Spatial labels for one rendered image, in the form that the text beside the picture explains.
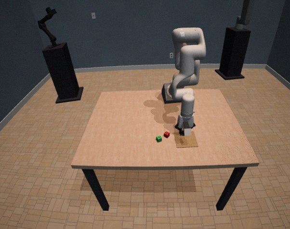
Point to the red die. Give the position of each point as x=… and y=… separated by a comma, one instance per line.
x=166, y=134

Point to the green die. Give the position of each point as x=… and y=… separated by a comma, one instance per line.
x=158, y=138

